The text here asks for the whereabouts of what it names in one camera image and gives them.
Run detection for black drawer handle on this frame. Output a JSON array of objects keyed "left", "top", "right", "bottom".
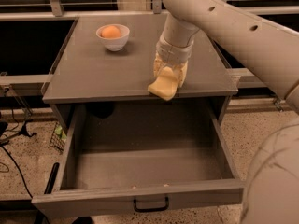
[{"left": 133, "top": 196, "right": 169, "bottom": 213}]

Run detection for open grey top drawer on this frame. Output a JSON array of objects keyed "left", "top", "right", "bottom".
[{"left": 33, "top": 102, "right": 244, "bottom": 218}]

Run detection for white ceramic bowl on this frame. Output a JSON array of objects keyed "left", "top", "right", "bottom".
[{"left": 96, "top": 24, "right": 130, "bottom": 51}]

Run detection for black floor cable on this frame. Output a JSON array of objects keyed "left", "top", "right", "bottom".
[{"left": 0, "top": 143, "right": 34, "bottom": 200}]

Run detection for orange fruit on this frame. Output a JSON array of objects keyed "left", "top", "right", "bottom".
[{"left": 101, "top": 25, "right": 121, "bottom": 39}]

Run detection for wire basket with green item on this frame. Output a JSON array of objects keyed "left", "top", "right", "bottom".
[{"left": 50, "top": 122, "right": 66, "bottom": 153}]

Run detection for grey cabinet with counter top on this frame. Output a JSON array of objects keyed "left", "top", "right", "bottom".
[{"left": 40, "top": 14, "right": 239, "bottom": 133}]

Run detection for metal window railing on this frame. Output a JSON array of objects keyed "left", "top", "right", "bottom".
[{"left": 0, "top": 0, "right": 299, "bottom": 95}]

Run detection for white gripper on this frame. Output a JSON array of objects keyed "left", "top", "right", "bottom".
[{"left": 153, "top": 39, "right": 192, "bottom": 88}]

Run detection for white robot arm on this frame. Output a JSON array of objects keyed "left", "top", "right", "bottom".
[{"left": 157, "top": 0, "right": 299, "bottom": 224}]

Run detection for black stand at left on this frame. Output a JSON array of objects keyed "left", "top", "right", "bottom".
[{"left": 0, "top": 85, "right": 36, "bottom": 147}]

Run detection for black bar beside drawer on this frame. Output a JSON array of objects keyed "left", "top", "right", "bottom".
[{"left": 45, "top": 162, "right": 60, "bottom": 194}]

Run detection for yellow sponge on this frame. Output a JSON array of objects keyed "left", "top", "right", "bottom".
[{"left": 148, "top": 66, "right": 180, "bottom": 101}]

